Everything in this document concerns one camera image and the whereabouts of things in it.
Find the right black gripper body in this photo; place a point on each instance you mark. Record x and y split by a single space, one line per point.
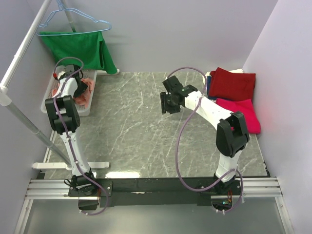
167 104

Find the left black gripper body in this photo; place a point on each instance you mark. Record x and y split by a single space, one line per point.
82 88

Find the salmon pink t shirt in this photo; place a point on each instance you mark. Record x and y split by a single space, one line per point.
67 87

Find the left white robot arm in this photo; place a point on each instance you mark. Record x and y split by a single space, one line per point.
65 120

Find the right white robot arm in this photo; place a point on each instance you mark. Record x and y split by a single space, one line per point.
231 131

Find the white plastic laundry basket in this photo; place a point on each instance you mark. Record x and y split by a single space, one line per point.
53 87

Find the green hanging t shirt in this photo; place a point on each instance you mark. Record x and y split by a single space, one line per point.
91 48

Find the blue folded shirt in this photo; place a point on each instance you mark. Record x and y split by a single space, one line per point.
209 87

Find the dark red folded shirt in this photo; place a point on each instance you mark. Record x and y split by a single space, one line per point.
232 86

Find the magenta folded shirt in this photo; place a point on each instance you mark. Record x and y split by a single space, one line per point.
247 109

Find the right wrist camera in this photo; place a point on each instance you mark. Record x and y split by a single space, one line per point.
172 84

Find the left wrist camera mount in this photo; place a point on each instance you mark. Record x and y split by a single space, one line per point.
71 71

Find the aluminium rail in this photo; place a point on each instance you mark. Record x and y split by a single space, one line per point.
57 189

